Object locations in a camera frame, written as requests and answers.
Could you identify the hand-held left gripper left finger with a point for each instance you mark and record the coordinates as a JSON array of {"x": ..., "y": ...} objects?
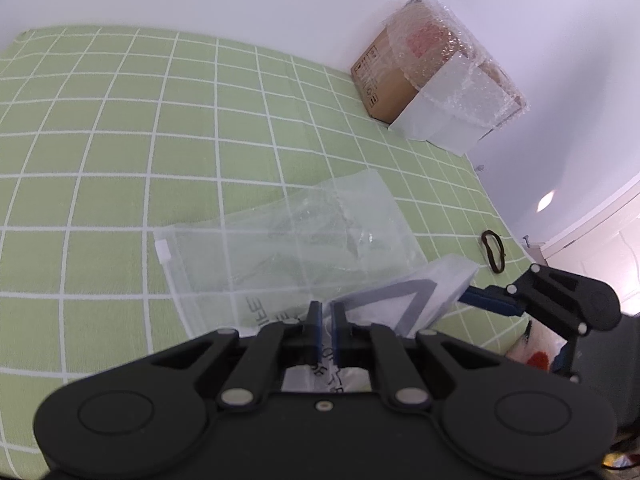
[{"x": 316, "y": 332}]

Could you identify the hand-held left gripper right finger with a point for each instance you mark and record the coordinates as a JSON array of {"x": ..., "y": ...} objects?
[{"x": 337, "y": 332}]

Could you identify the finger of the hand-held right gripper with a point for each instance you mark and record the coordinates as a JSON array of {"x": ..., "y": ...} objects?
[{"x": 492, "y": 300}]

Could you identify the black rubber band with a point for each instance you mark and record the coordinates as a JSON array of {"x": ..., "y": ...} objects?
[{"x": 485, "y": 247}]

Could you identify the clear plastic shopping bag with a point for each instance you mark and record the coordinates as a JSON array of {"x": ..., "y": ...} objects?
[{"x": 300, "y": 240}]

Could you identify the bubble-wrapped cardboard box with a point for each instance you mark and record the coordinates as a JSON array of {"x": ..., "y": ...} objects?
[{"x": 390, "y": 75}]

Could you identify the green checked tablecloth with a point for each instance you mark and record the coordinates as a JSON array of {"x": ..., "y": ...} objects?
[{"x": 125, "y": 135}]

